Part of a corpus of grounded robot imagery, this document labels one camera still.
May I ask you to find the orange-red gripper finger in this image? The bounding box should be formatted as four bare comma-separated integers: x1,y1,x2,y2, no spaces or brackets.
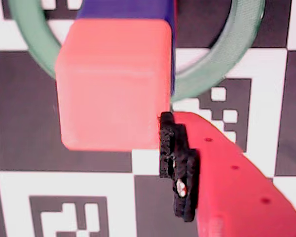
158,111,296,237

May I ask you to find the orange cube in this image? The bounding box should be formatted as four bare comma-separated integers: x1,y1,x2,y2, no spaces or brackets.
55,18,173,152

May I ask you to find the blue cube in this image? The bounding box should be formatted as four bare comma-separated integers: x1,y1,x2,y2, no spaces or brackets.
76,0,177,96

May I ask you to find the black white marker checkerboard mat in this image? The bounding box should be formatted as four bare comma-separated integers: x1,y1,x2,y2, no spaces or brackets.
0,0,296,237

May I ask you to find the green ring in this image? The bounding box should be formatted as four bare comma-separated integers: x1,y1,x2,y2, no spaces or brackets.
8,0,266,103

